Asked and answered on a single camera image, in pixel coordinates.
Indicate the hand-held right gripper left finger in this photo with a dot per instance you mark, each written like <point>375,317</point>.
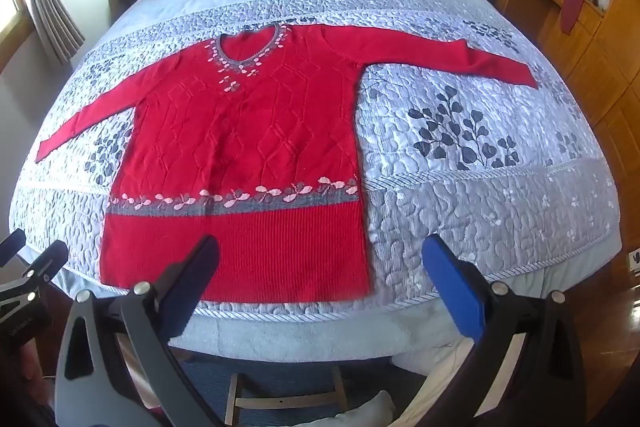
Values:
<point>192,287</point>

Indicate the red knitted sweater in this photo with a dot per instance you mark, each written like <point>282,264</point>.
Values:
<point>240,132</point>

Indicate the bed with grey quilt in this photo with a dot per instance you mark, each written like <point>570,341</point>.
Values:
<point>450,207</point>

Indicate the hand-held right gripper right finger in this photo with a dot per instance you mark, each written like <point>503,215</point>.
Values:
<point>452,292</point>

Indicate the wooden framed window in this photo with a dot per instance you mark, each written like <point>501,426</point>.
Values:
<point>12,17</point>

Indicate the grey curtain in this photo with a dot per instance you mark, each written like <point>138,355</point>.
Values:
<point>50,7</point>

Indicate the white cloth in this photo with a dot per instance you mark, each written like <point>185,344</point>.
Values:
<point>370,407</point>

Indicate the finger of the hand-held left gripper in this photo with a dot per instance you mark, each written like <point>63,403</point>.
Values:
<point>45,264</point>
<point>12,244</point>

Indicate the wooden desk cabinet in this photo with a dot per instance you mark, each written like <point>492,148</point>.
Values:
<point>590,57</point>

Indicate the wooden stool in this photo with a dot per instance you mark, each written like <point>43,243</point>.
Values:
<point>287,402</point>

